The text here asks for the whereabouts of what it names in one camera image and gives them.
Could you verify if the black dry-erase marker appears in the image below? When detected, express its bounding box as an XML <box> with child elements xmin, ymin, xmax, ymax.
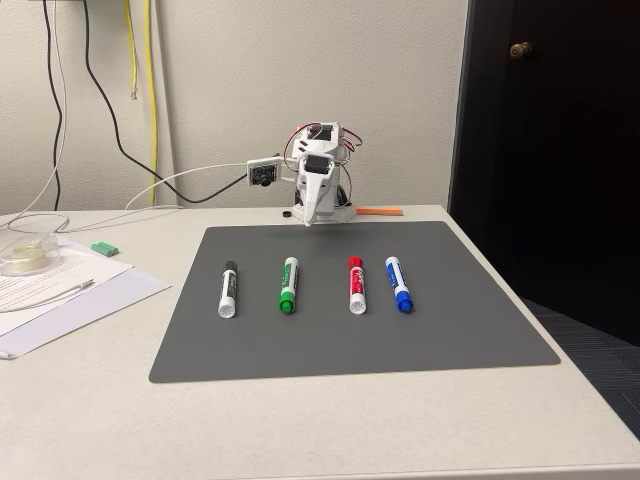
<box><xmin>217</xmin><ymin>259</ymin><xmax>239</xmax><ymax>320</ymax></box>

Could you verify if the green dry-erase marker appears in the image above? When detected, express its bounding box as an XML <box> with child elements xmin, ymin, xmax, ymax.
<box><xmin>277</xmin><ymin>256</ymin><xmax>301</xmax><ymax>315</ymax></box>

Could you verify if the red dry-erase marker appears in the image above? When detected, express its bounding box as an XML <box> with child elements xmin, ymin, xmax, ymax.
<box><xmin>347</xmin><ymin>255</ymin><xmax>369</xmax><ymax>316</ymax></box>

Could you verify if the blue dry-erase marker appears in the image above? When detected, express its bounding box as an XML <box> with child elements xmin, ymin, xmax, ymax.
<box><xmin>384</xmin><ymin>256</ymin><xmax>415</xmax><ymax>314</ymax></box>

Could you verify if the dark grey mat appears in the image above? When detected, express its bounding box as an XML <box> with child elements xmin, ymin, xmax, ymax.
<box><xmin>148</xmin><ymin>221</ymin><xmax>562</xmax><ymax>384</ymax></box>

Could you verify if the printed white paper sheet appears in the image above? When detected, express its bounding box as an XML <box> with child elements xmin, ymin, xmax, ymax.
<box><xmin>0</xmin><ymin>234</ymin><xmax>136</xmax><ymax>314</ymax></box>

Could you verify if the plain white paper sheet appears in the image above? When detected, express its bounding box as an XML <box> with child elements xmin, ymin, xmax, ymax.
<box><xmin>0</xmin><ymin>264</ymin><xmax>172</xmax><ymax>360</ymax></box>

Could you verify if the dark door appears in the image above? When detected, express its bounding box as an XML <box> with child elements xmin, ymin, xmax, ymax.
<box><xmin>447</xmin><ymin>0</ymin><xmax>640</xmax><ymax>347</ymax></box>

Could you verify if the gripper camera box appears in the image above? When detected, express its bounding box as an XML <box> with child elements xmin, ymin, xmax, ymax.
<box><xmin>245</xmin><ymin>155</ymin><xmax>284</xmax><ymax>189</ymax></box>

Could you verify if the thick white cable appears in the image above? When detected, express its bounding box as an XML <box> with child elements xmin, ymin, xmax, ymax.
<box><xmin>64</xmin><ymin>164</ymin><xmax>251</xmax><ymax>234</ymax></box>

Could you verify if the white wall conduit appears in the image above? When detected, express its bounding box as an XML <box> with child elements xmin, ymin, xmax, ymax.
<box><xmin>151</xmin><ymin>0</ymin><xmax>180</xmax><ymax>207</ymax></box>

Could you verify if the long yellow cable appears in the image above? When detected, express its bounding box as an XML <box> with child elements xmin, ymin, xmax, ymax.
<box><xmin>144</xmin><ymin>0</ymin><xmax>159</xmax><ymax>207</ymax></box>

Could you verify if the short yellow cable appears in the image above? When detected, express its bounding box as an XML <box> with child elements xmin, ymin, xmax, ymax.
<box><xmin>123</xmin><ymin>0</ymin><xmax>139</xmax><ymax>100</ymax></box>

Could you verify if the white cable with plug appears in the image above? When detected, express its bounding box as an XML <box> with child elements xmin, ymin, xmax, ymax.
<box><xmin>0</xmin><ymin>278</ymin><xmax>96</xmax><ymax>314</ymax></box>

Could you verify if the thin black cable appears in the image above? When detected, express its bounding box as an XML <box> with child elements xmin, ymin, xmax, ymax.
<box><xmin>42</xmin><ymin>0</ymin><xmax>66</xmax><ymax>212</ymax></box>

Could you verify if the thick black cable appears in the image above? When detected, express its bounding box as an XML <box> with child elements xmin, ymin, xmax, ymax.
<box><xmin>84</xmin><ymin>0</ymin><xmax>251</xmax><ymax>204</ymax></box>

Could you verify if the thin white cable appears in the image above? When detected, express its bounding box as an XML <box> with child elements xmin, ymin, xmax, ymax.
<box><xmin>0</xmin><ymin>0</ymin><xmax>70</xmax><ymax>237</ymax></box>

